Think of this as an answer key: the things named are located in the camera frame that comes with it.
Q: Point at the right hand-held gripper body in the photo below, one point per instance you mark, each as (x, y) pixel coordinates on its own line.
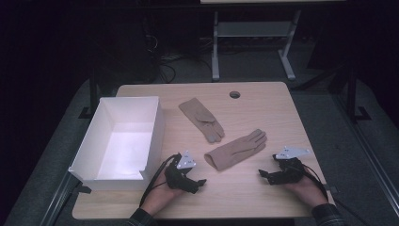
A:
(290, 171)

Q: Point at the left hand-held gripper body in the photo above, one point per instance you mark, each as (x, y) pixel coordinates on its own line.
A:
(175, 177)

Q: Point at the plain beige glove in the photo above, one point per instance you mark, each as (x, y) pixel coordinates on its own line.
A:
(235, 150)

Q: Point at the white box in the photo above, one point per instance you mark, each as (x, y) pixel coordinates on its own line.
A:
(125, 150)

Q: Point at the beige glove with grey fingertip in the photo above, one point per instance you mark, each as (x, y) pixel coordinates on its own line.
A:
(200, 117)

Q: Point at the person's left hand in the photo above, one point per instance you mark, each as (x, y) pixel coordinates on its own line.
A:
(160, 196)

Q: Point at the person's right hand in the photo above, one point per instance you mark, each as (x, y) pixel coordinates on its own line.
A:
(310, 191)

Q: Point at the black metal stand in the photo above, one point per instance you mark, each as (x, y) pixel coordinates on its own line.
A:
(353, 97)
(93, 94)

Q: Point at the aluminium floor rail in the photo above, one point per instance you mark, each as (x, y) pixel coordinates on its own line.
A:
(370, 157)
(58, 201)

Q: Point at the white metal table frame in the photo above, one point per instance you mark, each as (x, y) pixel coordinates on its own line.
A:
(251, 29)

